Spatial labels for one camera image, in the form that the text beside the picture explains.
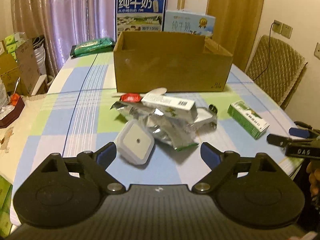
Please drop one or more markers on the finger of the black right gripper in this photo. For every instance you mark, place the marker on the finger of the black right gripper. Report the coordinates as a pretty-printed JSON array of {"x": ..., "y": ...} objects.
[
  {"x": 278, "y": 141},
  {"x": 300, "y": 132}
]

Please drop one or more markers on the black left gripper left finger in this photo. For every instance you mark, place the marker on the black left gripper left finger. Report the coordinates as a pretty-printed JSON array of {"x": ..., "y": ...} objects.
[{"x": 62, "y": 191}]

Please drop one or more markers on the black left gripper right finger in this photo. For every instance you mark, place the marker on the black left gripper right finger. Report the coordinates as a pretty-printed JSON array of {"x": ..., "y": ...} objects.
[{"x": 252, "y": 191}]

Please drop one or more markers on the green white medicine box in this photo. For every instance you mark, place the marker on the green white medicine box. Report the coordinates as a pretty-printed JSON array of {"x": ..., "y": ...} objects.
[{"x": 248, "y": 119}]

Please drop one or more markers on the silver foil snack bag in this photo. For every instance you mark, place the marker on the silver foil snack bag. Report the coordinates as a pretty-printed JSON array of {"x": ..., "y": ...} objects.
[{"x": 173, "y": 131}]

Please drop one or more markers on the white long medicine box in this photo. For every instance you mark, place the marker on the white long medicine box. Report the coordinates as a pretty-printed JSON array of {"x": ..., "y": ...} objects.
[{"x": 173, "y": 107}]

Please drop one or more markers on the red small snack packet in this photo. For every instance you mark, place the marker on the red small snack packet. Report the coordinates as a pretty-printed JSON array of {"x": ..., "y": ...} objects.
[{"x": 131, "y": 97}]

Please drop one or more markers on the person right hand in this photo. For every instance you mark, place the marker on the person right hand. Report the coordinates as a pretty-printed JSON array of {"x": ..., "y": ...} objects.
[{"x": 313, "y": 171}]

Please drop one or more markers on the beige quilted chair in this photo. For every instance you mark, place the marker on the beige quilted chair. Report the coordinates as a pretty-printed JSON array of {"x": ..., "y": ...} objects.
[{"x": 277, "y": 69}]

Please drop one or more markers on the dark red tray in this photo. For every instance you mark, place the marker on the dark red tray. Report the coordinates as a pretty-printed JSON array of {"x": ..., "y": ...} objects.
[{"x": 12, "y": 111}]

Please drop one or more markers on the brown cardboard box with goods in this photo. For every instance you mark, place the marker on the brown cardboard box with goods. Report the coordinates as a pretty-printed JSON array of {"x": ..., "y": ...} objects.
[{"x": 24, "y": 67}]

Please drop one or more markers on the green wet wipes pack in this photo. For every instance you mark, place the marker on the green wet wipes pack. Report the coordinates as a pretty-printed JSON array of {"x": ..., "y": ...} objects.
[{"x": 100, "y": 45}]

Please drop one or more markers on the white bucket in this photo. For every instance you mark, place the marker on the white bucket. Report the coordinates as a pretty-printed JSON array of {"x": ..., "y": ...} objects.
[{"x": 40, "y": 53}]

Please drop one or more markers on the light blue milk carton box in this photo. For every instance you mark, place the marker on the light blue milk carton box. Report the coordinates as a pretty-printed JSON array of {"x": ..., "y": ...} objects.
[{"x": 181, "y": 21}]

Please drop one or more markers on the purple curtain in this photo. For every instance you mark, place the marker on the purple curtain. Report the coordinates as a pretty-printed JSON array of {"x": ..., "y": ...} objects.
[{"x": 63, "y": 23}]

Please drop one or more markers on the dark blue milk carton box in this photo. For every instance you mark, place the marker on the dark blue milk carton box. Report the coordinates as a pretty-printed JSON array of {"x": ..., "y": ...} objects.
[{"x": 139, "y": 15}]

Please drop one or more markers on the wall power socket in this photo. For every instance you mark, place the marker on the wall power socket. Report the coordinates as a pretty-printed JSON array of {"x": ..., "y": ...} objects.
[{"x": 282, "y": 29}]

